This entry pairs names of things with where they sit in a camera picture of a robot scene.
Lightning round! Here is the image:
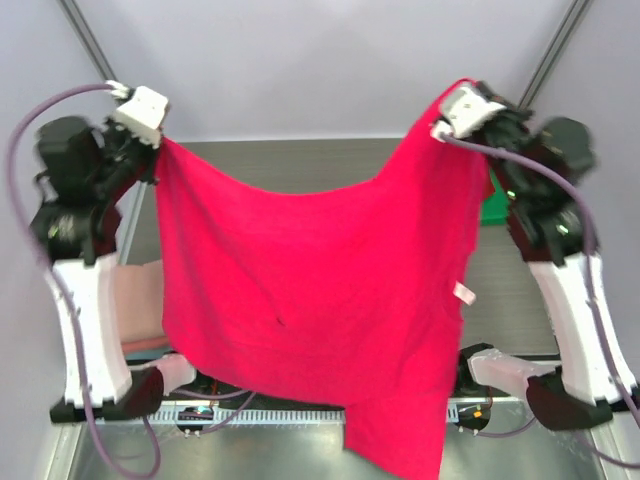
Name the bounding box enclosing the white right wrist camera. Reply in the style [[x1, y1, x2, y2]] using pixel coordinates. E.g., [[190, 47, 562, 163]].
[[431, 81, 507, 142]]

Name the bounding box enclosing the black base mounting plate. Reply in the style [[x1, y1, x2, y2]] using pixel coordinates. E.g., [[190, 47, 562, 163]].
[[159, 369, 506, 401]]

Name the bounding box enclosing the slotted white cable duct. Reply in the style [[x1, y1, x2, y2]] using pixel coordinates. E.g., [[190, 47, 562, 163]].
[[94, 405, 460, 426]]

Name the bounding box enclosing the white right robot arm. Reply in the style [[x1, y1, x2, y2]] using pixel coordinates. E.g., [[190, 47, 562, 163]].
[[440, 81, 639, 431]]

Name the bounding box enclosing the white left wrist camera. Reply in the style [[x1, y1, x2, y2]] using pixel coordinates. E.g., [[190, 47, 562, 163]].
[[106, 80, 170, 149]]

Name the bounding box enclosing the left aluminium frame post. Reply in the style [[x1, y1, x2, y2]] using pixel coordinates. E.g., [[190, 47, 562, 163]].
[[57, 0, 117, 81]]

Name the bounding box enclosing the hot pink t shirt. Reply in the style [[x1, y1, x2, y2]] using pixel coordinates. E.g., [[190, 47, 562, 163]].
[[156, 105, 489, 479]]

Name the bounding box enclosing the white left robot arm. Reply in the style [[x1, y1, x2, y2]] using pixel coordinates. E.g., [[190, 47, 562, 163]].
[[30, 116, 212, 424]]

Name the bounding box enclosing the green plastic tray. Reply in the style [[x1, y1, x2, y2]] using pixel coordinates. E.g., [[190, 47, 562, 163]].
[[480, 170, 508, 226]]

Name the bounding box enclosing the folded salmon t shirt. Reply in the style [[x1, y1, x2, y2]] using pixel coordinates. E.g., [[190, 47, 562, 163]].
[[121, 337, 169, 354]]

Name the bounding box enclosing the aluminium frame post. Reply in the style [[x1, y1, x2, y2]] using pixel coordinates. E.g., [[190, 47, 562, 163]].
[[519, 0, 593, 109], [57, 0, 117, 81]]

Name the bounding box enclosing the folded light pink t shirt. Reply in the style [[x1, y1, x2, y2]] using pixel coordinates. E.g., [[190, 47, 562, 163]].
[[114, 260, 167, 343]]

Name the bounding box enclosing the folded light blue t shirt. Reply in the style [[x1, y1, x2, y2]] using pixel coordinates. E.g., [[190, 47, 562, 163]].
[[125, 349, 172, 362]]

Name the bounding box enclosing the aluminium extrusion rail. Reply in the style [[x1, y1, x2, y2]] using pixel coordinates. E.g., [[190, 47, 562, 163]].
[[165, 386, 517, 403]]

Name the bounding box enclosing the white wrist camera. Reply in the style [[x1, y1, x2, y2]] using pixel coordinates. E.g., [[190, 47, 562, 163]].
[[106, 80, 170, 149], [431, 81, 507, 142]]

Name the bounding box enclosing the right aluminium frame post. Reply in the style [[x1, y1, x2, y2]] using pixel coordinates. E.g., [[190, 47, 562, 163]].
[[519, 0, 593, 109]]

